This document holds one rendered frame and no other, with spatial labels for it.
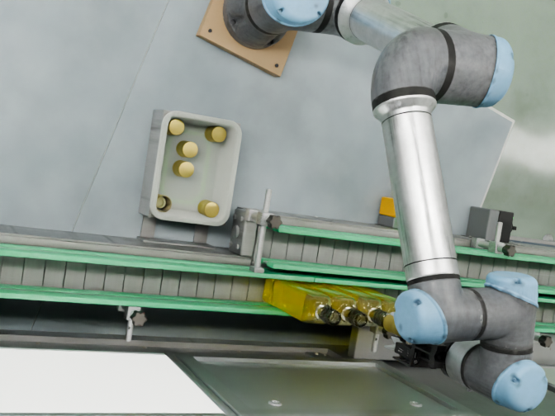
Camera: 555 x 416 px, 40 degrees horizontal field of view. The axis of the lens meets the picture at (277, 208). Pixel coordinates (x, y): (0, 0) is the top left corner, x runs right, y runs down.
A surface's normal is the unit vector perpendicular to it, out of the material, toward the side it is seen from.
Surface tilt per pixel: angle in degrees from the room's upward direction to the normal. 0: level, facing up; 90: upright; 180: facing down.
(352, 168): 0
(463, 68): 5
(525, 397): 0
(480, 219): 90
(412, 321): 90
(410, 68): 33
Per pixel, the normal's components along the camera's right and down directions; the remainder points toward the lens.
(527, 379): 0.42, 0.11
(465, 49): 0.40, -0.32
